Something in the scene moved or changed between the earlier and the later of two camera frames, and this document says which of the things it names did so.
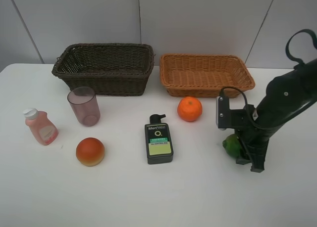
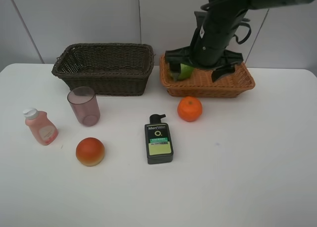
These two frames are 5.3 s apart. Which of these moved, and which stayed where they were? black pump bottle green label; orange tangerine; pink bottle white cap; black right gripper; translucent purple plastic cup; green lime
Moved: black right gripper; green lime
Stayed: orange tangerine; black pump bottle green label; translucent purple plastic cup; pink bottle white cap
